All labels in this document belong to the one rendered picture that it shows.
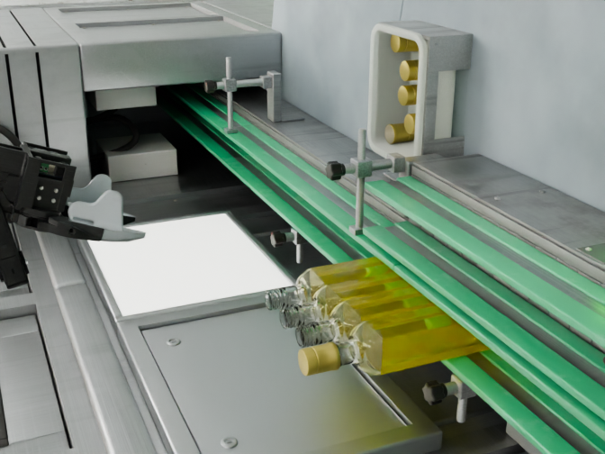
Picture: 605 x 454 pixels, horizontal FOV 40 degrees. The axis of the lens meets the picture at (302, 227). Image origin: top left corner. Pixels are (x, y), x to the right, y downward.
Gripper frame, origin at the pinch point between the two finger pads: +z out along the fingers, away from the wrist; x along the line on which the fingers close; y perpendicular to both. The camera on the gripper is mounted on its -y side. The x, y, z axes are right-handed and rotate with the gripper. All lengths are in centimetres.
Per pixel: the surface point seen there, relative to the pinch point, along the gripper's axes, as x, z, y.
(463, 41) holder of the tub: 17, 48, 35
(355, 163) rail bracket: 13.4, 34.9, 13.0
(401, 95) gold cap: 27, 47, 24
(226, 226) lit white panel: 64, 40, -14
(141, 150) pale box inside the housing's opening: 112, 31, -12
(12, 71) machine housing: 98, -6, 1
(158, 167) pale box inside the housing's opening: 110, 36, -15
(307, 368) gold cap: -13.2, 22.3, -9.1
